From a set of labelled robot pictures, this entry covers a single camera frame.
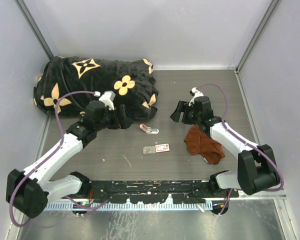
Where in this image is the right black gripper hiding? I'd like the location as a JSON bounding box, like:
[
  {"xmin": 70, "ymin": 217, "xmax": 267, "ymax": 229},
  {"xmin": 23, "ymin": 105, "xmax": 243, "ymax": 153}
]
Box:
[{"xmin": 170, "ymin": 100, "xmax": 201, "ymax": 125}]

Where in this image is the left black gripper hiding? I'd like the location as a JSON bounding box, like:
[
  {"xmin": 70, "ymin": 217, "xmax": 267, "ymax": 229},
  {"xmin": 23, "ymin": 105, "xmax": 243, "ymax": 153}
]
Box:
[{"xmin": 95, "ymin": 104, "xmax": 133, "ymax": 132}]

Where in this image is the red white staple box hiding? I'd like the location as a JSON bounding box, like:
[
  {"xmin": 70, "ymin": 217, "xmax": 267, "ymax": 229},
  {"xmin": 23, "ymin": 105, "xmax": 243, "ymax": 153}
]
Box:
[{"xmin": 142, "ymin": 143, "xmax": 170, "ymax": 155}]

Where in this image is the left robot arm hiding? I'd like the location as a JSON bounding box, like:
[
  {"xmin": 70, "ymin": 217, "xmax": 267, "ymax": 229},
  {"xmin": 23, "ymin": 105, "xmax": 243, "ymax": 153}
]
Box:
[{"xmin": 6, "ymin": 100, "xmax": 134, "ymax": 219}]

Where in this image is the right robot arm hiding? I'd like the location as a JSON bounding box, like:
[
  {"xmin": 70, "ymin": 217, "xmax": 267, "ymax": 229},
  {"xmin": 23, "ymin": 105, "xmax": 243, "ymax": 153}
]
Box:
[{"xmin": 170, "ymin": 96, "xmax": 282, "ymax": 197}]

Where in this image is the brown cloth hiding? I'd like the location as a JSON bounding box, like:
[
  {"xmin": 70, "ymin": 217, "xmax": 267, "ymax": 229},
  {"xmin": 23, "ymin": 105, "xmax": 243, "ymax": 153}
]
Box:
[{"xmin": 183, "ymin": 125, "xmax": 226, "ymax": 165}]

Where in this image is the black floral plush blanket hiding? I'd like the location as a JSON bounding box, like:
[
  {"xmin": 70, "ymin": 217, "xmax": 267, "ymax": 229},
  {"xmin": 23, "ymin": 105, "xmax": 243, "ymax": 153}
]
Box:
[{"xmin": 33, "ymin": 56, "xmax": 159, "ymax": 122}]

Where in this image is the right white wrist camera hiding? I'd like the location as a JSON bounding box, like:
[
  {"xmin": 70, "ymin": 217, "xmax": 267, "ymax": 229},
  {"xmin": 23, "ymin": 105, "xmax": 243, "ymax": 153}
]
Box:
[{"xmin": 188, "ymin": 87, "xmax": 204, "ymax": 106}]

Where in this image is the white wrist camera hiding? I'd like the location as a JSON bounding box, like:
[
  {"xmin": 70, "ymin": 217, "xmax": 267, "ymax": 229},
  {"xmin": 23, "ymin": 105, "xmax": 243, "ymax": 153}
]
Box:
[
  {"xmin": 188, "ymin": 87, "xmax": 204, "ymax": 106},
  {"xmin": 98, "ymin": 90, "xmax": 116, "ymax": 111}
]

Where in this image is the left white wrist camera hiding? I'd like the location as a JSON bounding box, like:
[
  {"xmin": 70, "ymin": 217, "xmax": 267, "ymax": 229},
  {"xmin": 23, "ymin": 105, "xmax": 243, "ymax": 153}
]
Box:
[{"xmin": 98, "ymin": 90, "xmax": 116, "ymax": 111}]

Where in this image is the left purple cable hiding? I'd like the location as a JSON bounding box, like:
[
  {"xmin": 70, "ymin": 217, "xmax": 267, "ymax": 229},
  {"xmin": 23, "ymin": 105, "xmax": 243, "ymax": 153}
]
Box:
[{"xmin": 9, "ymin": 90, "xmax": 101, "ymax": 227}]

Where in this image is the purple cable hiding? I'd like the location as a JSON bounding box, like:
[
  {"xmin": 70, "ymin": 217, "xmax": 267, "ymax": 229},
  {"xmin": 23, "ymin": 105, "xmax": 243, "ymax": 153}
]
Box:
[
  {"xmin": 189, "ymin": 83, "xmax": 285, "ymax": 216},
  {"xmin": 9, "ymin": 90, "xmax": 101, "ymax": 227}
]

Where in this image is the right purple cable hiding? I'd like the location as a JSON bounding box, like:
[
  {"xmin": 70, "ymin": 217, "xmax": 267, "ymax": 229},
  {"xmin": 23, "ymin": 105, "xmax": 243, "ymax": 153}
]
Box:
[{"xmin": 189, "ymin": 83, "xmax": 285, "ymax": 216}]

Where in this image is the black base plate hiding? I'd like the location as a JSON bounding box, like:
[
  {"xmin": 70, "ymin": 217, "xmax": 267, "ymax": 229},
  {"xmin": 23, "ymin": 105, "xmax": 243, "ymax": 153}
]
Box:
[{"xmin": 70, "ymin": 180, "xmax": 230, "ymax": 204}]

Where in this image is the white slotted cable duct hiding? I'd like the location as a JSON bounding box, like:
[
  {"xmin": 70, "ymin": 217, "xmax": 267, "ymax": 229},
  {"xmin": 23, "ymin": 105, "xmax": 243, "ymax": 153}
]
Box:
[{"xmin": 44, "ymin": 200, "xmax": 213, "ymax": 211}]

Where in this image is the aluminium front rail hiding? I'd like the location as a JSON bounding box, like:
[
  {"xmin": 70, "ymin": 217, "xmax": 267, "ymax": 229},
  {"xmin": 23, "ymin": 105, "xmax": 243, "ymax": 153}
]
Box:
[{"xmin": 39, "ymin": 179, "xmax": 288, "ymax": 202}]

